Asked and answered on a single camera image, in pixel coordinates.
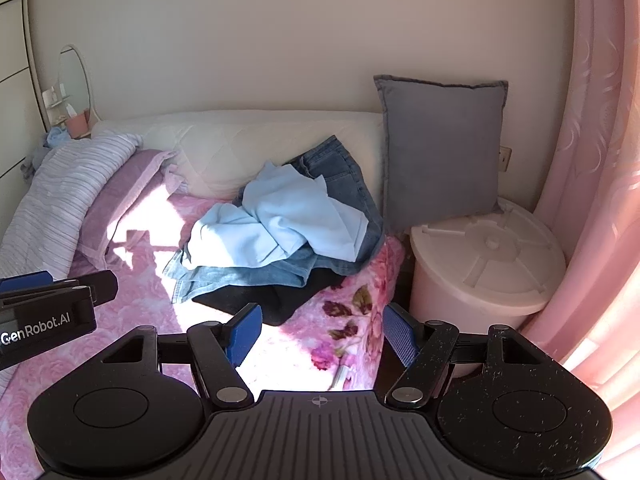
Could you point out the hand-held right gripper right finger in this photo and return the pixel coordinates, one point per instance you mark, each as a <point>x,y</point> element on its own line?
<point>400,335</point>

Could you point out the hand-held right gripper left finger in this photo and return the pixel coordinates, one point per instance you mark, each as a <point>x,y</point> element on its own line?
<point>245,332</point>

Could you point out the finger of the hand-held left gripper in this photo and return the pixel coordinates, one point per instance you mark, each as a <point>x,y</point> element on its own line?
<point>25,281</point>
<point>97,285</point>

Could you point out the light blue sweatshirt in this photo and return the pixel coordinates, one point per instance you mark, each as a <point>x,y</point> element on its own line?
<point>280,210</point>

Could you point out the pink floral blanket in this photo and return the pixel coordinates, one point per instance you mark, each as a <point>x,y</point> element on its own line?
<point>125,320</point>

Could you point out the black garment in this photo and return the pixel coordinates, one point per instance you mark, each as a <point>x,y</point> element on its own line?
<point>280,300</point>

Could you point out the striped lilac duvet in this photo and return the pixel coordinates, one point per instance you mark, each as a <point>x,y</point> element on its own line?
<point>60,185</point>

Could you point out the lilac pillow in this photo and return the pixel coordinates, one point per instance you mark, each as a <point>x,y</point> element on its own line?
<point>130,185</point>

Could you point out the white plastic bin with lid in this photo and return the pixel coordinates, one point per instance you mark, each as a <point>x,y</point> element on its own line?
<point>490,270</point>

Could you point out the small blue cloth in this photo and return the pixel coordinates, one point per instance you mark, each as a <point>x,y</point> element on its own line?
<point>56,137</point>

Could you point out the pink cup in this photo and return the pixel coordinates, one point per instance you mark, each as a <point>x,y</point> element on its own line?
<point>77,125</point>

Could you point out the blue jeans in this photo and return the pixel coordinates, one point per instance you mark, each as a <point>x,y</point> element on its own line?
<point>340,170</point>

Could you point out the white quilted cushion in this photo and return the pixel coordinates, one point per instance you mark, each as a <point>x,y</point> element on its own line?
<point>210,145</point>

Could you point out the small white shelf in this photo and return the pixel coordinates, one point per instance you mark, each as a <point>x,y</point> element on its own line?
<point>54,97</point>

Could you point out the grey pillow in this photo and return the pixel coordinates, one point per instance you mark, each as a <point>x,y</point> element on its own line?
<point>440,150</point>

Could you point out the oval mirror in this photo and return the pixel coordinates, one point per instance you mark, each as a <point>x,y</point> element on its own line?
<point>72,75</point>

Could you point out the cream wardrobe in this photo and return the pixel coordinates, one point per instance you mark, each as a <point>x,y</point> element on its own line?
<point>15,60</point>

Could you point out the pink curtain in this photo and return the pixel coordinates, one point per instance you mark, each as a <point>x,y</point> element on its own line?
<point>600,160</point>

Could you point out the wall socket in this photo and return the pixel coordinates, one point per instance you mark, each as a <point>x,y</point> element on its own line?
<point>506,158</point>

